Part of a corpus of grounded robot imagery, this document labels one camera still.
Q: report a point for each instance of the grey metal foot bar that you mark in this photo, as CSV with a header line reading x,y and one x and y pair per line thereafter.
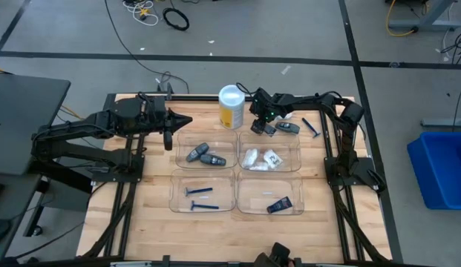
x,y
445,122

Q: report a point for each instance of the blue plastic tub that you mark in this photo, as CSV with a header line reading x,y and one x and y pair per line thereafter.
x,y
441,170

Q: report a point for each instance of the dark blue squeeze tube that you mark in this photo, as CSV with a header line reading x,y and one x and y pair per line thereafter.
x,y
279,205
270,130

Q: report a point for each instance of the black desk base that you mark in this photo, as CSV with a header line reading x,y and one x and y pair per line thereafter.
x,y
67,194

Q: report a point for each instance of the black rail bracket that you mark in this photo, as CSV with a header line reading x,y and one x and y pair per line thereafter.
x,y
297,262

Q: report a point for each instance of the clear bin Vanity Pack label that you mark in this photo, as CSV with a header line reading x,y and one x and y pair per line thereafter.
x,y
269,141

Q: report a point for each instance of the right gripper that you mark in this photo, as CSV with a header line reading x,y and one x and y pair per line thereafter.
x,y
265,105

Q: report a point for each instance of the grey metal table stand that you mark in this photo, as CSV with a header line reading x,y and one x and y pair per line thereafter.
x,y
423,25

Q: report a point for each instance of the white wipes canister yellow label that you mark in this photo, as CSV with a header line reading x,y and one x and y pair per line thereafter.
x,y
232,111

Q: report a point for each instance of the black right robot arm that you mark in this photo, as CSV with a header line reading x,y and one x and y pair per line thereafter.
x,y
345,148

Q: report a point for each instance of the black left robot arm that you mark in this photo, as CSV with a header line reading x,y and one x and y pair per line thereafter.
x,y
85,124

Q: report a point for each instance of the silver aluminium rail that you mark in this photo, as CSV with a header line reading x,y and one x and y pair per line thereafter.
x,y
130,264
337,265

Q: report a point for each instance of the grey desk top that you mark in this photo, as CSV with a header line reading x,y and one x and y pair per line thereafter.
x,y
26,122

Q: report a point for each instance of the clear plastic bin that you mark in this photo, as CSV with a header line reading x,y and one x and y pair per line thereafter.
x,y
252,185
222,141
222,181

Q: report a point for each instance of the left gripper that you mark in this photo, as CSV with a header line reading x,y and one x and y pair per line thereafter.
x,y
156,115

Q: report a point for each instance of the blue disposable razor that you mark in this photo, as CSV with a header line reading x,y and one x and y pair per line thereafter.
x,y
311,127
204,206
198,191

